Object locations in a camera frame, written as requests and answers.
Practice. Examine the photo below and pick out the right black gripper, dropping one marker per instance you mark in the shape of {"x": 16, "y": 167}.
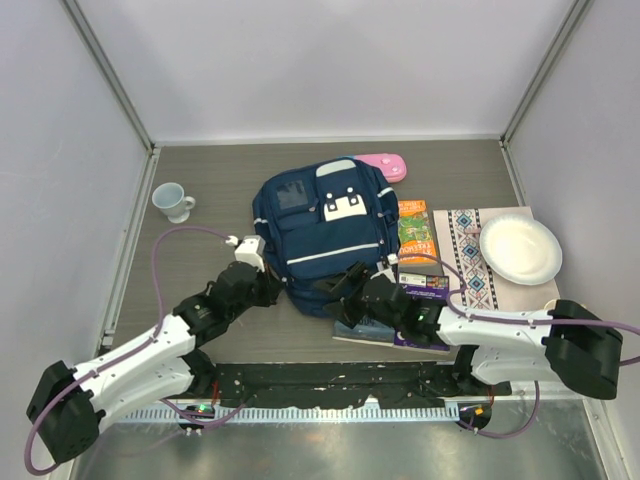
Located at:
{"x": 346, "y": 310}

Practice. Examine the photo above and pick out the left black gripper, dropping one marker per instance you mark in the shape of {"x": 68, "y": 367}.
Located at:
{"x": 272, "y": 287}

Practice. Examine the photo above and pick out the dark blue 1984 book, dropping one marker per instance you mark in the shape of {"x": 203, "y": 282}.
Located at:
{"x": 367, "y": 332}

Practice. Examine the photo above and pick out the navy blue student backpack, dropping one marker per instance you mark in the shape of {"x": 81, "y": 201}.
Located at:
{"x": 319, "y": 220}

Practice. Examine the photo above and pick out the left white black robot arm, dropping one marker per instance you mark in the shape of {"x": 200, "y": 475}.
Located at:
{"x": 72, "y": 406}

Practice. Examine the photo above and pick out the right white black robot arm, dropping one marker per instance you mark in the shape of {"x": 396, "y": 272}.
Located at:
{"x": 567, "y": 344}

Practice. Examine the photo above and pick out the purple paperback book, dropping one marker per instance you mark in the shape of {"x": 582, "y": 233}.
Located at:
{"x": 433, "y": 287}

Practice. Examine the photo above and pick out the orange green treehouse book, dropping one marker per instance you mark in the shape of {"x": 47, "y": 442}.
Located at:
{"x": 415, "y": 234}

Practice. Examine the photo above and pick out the light blue footed cup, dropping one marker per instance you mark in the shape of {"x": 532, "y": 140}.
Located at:
{"x": 171, "y": 200}

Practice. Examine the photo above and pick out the patterned beige placemat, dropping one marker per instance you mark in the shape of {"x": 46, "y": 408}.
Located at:
{"x": 458, "y": 239}

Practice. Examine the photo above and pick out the pink cartoon pencil case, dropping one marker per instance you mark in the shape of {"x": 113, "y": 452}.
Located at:
{"x": 392, "y": 166}

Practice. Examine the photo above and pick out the white shallow bowl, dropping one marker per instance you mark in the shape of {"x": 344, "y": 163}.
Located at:
{"x": 520, "y": 249}

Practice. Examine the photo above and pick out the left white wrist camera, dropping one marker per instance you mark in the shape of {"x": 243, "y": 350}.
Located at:
{"x": 250, "y": 251}

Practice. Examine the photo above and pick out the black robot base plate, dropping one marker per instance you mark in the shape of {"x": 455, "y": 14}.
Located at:
{"x": 339, "y": 385}

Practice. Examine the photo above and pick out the white slotted cable duct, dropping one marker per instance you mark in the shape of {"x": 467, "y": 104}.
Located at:
{"x": 369, "y": 412}

